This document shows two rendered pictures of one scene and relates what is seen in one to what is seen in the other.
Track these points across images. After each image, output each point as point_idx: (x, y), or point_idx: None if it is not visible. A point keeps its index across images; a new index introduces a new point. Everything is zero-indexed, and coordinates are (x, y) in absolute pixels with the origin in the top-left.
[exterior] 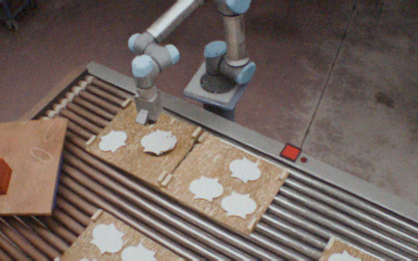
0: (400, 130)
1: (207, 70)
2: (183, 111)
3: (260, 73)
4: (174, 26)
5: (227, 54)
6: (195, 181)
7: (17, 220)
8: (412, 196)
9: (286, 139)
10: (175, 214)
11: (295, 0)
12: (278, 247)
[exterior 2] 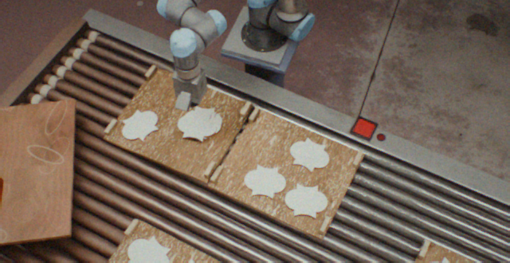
0: (506, 67)
1: (252, 23)
2: (225, 78)
3: None
4: None
5: (280, 6)
6: (250, 172)
7: (16, 247)
8: None
9: (345, 88)
10: (229, 215)
11: None
12: (359, 253)
